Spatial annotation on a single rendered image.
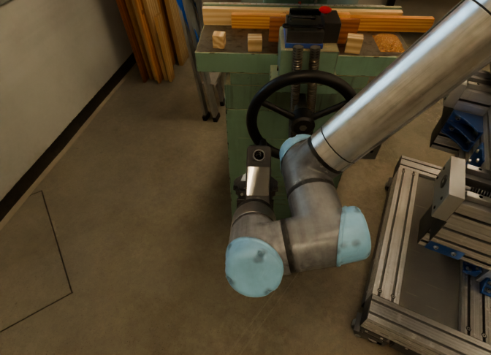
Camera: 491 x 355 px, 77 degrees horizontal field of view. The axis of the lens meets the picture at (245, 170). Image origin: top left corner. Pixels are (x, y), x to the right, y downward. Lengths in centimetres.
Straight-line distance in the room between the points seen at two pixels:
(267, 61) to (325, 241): 62
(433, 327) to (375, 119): 97
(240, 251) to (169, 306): 104
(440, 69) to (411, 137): 181
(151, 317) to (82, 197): 77
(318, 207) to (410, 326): 86
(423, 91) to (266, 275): 29
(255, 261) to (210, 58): 66
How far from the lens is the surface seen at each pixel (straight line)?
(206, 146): 193
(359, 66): 96
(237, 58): 92
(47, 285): 165
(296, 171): 48
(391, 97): 43
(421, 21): 114
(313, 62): 80
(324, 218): 43
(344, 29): 98
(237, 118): 103
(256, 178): 56
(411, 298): 131
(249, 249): 39
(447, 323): 133
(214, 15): 107
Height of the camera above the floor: 132
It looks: 48 degrees down
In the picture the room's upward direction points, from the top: straight up
